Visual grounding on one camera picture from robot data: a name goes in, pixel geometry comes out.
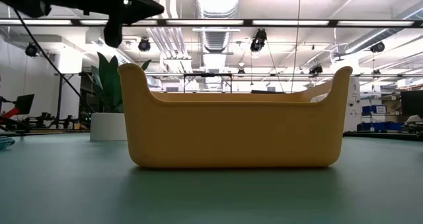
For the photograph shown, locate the green table mat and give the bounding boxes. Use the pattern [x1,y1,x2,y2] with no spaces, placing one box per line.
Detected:
[0,133,423,224]

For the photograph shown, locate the black frame table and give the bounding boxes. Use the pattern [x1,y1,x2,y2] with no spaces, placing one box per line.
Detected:
[182,72,233,94]

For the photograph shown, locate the white plant pot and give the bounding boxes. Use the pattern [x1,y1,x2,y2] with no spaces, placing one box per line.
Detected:
[89,112,128,142]

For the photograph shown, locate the green artificial plant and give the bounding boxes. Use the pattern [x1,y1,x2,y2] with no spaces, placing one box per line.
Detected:
[91,52,153,114]

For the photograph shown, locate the orange plastic bin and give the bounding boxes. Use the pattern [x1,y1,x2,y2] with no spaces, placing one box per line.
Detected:
[117,63,354,170]

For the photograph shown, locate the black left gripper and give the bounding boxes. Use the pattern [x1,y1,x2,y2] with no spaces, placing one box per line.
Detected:
[77,0,165,49]

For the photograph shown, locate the blue storage bin rack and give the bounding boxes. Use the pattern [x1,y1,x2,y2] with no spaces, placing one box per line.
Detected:
[361,104,404,133]

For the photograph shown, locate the thin black cable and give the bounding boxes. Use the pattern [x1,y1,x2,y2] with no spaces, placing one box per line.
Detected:
[13,9,84,100]

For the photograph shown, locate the thin hanging cable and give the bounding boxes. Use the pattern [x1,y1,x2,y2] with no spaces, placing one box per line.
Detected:
[289,0,302,93]

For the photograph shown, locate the white pillar cabinet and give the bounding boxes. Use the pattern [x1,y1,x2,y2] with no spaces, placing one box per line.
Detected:
[343,77,364,133]

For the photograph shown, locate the black ceiling spotlight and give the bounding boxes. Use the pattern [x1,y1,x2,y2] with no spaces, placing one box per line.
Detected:
[369,41,386,54]
[25,42,39,57]
[249,28,268,53]
[137,38,152,53]

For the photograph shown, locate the silver ventilation duct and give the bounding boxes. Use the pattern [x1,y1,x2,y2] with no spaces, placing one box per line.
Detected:
[194,0,241,54]

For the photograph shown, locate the teal braided USB-C cable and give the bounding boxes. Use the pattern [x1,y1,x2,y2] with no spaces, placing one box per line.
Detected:
[0,135,17,151]

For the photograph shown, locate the small black monitor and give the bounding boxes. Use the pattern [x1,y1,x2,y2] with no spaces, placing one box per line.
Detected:
[14,93,35,116]

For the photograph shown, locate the black ceiling light rail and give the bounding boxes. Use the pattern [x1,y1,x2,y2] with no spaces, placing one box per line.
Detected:
[0,18,423,29]

